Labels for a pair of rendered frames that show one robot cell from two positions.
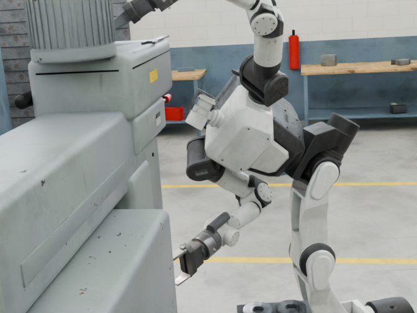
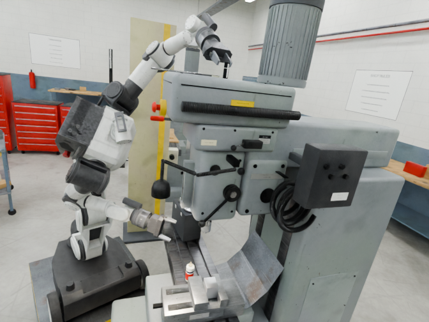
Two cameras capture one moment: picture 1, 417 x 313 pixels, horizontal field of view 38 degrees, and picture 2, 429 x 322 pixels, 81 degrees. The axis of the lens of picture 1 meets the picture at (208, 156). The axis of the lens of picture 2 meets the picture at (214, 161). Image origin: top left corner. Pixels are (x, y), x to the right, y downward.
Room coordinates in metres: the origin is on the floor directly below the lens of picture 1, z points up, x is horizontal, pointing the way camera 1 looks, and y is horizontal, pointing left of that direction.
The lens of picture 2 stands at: (2.19, 1.15, 1.90)
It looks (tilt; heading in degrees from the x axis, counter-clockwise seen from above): 18 degrees down; 240
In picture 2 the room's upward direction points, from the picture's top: 7 degrees clockwise
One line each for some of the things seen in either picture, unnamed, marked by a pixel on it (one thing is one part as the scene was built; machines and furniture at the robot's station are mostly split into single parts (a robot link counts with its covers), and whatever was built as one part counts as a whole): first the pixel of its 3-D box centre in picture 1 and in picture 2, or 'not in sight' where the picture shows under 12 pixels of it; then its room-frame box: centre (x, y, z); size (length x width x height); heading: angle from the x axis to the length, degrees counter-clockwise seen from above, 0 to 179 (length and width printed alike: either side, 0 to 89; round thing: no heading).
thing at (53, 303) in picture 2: not in sight; (54, 310); (2.35, -0.20, 0.50); 0.20 x 0.05 x 0.20; 102
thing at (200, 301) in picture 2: not in sight; (197, 292); (1.76, 0.40, 0.99); 0.15 x 0.06 x 0.04; 78
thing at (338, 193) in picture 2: not in sight; (330, 176); (1.44, 0.64, 1.62); 0.20 x 0.09 x 0.21; 170
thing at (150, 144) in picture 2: not in sight; (149, 140); (1.51, -1.49, 1.15); 0.52 x 0.40 x 2.30; 170
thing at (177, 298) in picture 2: not in sight; (202, 297); (1.73, 0.40, 0.96); 0.35 x 0.15 x 0.11; 168
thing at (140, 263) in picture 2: not in sight; (140, 274); (1.83, -0.31, 0.50); 0.20 x 0.05 x 0.20; 102
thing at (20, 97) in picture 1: (57, 87); (244, 111); (1.67, 0.41, 1.79); 0.45 x 0.04 x 0.04; 170
